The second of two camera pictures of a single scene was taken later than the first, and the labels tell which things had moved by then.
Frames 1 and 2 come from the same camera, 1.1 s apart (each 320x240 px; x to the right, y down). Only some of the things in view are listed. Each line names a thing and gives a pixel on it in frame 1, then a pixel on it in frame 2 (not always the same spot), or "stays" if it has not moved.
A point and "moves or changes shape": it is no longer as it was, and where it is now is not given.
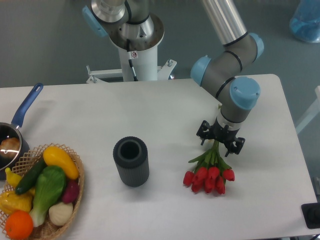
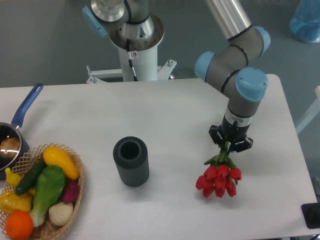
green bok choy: (50, 187) stays
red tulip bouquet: (210, 173) moves or changes shape
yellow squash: (54, 156) stays
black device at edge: (311, 212) stays
